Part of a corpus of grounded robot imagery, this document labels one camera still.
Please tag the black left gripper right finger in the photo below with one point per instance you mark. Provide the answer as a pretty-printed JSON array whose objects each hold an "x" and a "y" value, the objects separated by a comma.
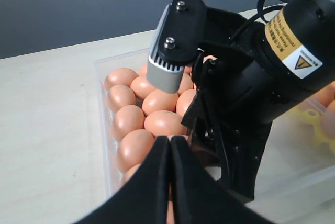
[{"x": 197, "y": 197}]

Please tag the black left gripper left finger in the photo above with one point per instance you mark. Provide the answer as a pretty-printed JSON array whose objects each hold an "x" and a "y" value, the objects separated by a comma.
[{"x": 144, "y": 197}]

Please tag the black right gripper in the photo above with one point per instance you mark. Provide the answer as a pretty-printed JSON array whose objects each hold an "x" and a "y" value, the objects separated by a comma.
[{"x": 235, "y": 106}]

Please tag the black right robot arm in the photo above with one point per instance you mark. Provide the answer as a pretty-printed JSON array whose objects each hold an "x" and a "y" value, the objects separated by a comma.
[{"x": 296, "y": 25}]

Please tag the clear plastic bin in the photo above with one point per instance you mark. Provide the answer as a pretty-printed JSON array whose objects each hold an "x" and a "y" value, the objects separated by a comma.
[{"x": 291, "y": 168}]

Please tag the yellow plastic egg tray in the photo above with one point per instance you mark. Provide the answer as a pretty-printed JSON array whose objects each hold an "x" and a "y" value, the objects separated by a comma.
[{"x": 312, "y": 117}]

